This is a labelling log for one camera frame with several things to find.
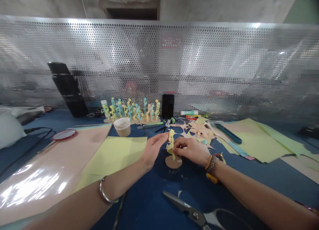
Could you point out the black thermos bottle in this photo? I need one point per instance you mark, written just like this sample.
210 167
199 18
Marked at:
68 90

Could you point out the tan round paper base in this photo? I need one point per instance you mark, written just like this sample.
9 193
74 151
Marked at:
172 163

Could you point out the black pen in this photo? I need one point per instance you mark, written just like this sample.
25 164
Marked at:
160 129

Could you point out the large pink paper sheet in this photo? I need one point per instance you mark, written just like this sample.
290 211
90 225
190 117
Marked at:
44 175

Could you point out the black binder clips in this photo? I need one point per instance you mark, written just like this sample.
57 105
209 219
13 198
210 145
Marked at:
97 113

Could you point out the perforated metal screen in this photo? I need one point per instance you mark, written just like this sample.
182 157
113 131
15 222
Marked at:
159 65

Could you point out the steel scissors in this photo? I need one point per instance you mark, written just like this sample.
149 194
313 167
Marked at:
189 211

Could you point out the green utility knife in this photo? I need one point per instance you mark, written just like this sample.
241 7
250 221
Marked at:
149 125

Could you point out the red round hand mirror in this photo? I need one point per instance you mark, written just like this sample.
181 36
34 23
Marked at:
64 134

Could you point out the person's left hand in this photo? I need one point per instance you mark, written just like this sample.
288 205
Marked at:
152 152

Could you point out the yellow paper cutout strip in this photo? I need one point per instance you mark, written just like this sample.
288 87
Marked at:
171 142

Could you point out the black smartphone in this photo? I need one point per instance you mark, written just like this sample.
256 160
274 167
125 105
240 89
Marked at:
168 105

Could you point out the pile of paper scraps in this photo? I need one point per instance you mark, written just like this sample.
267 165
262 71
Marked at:
199 131

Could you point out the stack of coloured paper sheets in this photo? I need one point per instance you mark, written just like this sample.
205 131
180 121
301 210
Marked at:
264 142

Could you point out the dark teal utility knife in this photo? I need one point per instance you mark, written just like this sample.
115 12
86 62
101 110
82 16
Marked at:
230 134

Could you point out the group of paper cutout figures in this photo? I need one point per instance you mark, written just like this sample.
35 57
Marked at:
134 112

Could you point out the brown paper cup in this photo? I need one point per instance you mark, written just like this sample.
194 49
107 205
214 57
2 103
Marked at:
122 127

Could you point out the white glue stick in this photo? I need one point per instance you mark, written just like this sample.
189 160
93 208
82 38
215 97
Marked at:
105 109
190 112

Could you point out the yellow paper sheet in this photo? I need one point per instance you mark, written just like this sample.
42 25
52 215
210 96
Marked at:
117 157

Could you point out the person's right hand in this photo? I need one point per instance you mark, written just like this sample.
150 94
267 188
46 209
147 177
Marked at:
194 151

